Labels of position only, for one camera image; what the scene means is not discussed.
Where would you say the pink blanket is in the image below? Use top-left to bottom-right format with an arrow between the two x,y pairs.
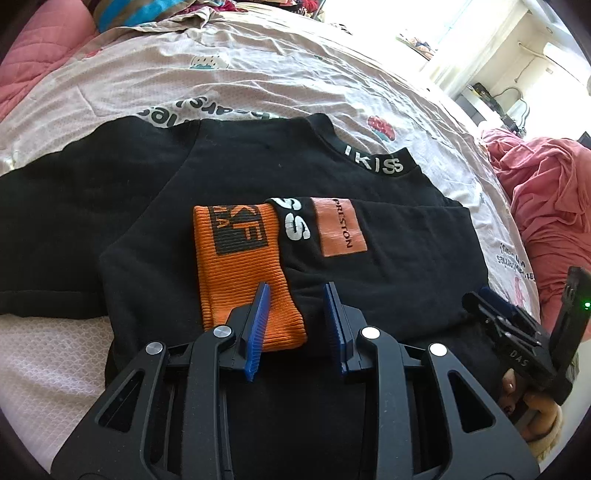
480,128 -> 591,319

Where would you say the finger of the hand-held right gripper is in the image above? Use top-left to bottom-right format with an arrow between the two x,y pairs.
462,292 -> 514,341
479,286 -> 540,337

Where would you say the white curtain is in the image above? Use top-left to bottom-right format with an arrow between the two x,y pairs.
416,18 -> 499,100

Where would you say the person's right hand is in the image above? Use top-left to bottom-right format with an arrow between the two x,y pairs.
501,367 -> 562,445

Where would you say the blue brown striped blanket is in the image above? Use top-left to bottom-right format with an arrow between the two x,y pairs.
90,0 -> 204,34

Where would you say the window sill clutter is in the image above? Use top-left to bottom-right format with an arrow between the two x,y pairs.
397,34 -> 439,57

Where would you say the white air conditioner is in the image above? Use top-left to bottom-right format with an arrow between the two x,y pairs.
539,41 -> 579,62

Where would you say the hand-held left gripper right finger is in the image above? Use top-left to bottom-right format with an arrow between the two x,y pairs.
322,282 -> 541,480

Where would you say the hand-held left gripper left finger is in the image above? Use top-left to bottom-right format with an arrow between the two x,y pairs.
51,282 -> 271,480

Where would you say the pink quilted pillow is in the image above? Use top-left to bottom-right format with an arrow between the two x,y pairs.
0,4 -> 100,121

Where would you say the strawberry print bed sheet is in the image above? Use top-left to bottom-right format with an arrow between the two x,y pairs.
0,7 -> 546,462

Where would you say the black sweater with orange cuff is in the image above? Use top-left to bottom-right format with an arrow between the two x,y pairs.
0,113 -> 513,480

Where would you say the white desk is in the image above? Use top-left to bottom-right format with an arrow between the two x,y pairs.
455,83 -> 532,136

